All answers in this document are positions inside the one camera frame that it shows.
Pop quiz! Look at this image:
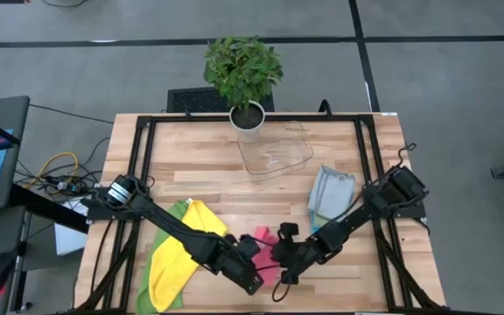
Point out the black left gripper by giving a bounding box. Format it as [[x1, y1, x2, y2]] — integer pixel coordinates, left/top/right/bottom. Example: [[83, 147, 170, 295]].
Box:
[[209, 234, 266, 298]]

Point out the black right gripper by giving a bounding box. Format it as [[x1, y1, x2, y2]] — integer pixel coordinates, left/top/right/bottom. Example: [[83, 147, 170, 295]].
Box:
[[271, 221, 324, 286]]

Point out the pink towel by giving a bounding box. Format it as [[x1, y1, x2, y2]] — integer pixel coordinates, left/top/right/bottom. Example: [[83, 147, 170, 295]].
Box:
[[251, 226, 282, 288]]

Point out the grey waffle towel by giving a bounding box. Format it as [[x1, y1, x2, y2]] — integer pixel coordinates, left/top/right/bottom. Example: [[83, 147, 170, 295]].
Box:
[[307, 164, 357, 221]]

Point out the yellow towel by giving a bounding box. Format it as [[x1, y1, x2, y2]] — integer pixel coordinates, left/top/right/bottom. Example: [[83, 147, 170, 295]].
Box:
[[148, 199, 230, 313]]

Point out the green towel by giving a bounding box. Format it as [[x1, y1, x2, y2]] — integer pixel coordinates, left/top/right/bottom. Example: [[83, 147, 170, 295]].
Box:
[[136, 199, 192, 315]]

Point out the clear plastic bin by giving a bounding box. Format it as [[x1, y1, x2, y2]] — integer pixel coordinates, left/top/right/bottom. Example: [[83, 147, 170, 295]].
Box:
[[237, 121, 315, 177]]

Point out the white plant pot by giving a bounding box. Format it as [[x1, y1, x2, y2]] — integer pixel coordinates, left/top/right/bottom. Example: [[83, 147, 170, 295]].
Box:
[[228, 100, 266, 144]]

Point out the black floor vent grille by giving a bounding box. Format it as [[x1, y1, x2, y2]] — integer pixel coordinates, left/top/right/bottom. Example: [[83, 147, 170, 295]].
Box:
[[166, 86, 276, 114]]

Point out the green leafy plant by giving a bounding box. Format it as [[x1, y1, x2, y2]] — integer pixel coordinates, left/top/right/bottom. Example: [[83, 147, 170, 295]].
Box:
[[202, 34, 284, 111]]

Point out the black metal table frame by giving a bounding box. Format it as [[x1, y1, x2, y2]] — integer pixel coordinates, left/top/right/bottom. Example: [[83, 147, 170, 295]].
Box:
[[74, 112, 448, 315]]

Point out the black frame cable loop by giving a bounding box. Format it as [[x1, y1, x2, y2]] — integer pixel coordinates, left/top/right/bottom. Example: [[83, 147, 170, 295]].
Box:
[[318, 98, 334, 119]]

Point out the black cable bundle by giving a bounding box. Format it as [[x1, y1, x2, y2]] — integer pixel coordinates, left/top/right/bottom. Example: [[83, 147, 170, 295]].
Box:
[[15, 137, 113, 198]]

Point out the yellow cable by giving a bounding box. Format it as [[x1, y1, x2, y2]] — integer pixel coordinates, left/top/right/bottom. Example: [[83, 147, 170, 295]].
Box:
[[24, 150, 81, 189]]

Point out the thin black floor cable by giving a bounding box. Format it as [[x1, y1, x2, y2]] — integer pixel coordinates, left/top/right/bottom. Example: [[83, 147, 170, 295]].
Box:
[[28, 102, 116, 126]]

